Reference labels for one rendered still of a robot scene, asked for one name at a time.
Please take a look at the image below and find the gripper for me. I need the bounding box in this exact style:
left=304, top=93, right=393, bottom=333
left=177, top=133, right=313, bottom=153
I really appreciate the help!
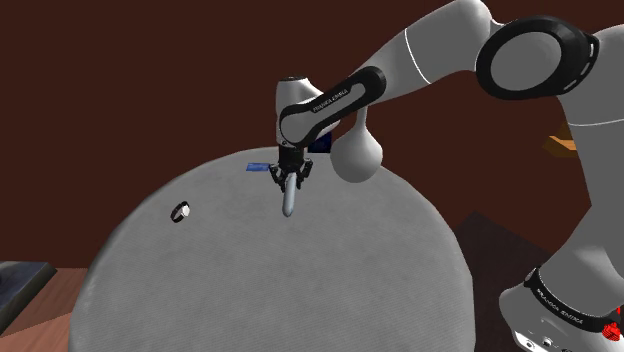
left=268, top=145, right=315, bottom=193

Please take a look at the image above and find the pale blue-grey slender stick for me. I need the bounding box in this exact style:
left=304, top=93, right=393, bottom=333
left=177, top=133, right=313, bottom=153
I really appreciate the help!
left=281, top=171, right=298, bottom=219

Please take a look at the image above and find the dark blue box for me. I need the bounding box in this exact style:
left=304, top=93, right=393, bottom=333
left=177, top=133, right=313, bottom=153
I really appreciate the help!
left=307, top=130, right=334, bottom=155

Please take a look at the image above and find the grey gourd-shaped vase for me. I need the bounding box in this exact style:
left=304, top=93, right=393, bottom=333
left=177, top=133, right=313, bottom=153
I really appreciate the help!
left=329, top=107, right=384, bottom=185

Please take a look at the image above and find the round grey table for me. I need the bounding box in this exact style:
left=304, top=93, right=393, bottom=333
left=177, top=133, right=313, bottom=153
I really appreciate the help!
left=68, top=146, right=476, bottom=352

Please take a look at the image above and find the black wristwatch with white face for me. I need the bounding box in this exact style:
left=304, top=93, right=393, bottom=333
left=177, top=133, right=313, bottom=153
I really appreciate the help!
left=169, top=200, right=192, bottom=224

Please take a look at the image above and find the brown wooden furniture piece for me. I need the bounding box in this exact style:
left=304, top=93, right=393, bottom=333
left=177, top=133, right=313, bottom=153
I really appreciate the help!
left=541, top=121, right=579, bottom=160

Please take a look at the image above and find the dark grey flat block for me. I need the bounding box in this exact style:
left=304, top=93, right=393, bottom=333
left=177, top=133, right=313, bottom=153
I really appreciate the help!
left=0, top=261, right=59, bottom=338

